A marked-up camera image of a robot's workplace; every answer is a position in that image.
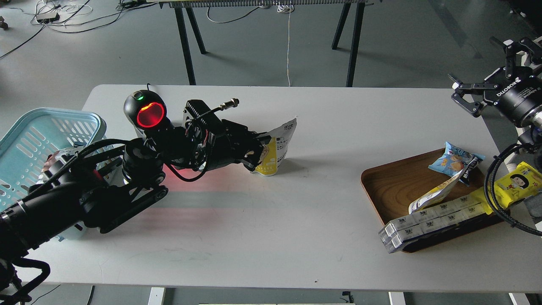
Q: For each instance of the wooden tray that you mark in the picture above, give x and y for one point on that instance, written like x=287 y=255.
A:
x=392 y=187

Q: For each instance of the white boxed snack pack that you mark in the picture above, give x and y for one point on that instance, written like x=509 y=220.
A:
x=421 y=228

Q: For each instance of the snack bag in basket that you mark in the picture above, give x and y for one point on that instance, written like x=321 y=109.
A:
x=55 y=162

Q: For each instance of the blue snack packet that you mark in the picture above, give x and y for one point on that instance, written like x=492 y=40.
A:
x=457 y=160

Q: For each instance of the black barcode scanner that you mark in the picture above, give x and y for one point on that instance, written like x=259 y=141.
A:
x=147 y=112

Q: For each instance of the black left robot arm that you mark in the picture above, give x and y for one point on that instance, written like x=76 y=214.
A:
x=110 y=181

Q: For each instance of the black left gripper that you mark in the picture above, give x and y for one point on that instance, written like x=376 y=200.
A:
x=213 y=143

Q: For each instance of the yellow cartoon snack bag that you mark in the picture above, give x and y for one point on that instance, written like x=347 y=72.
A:
x=525 y=181

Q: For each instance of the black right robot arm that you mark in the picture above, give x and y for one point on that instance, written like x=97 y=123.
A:
x=469 y=96

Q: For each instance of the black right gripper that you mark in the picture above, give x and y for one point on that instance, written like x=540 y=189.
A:
x=518 y=97

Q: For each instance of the yellow white snack pouch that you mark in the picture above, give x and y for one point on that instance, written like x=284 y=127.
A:
x=276 y=149

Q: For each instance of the yellow white standing pouch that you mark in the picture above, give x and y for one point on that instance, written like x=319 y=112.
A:
x=438 y=193

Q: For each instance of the light blue plastic basket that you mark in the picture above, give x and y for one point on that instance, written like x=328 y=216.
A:
x=33 y=138

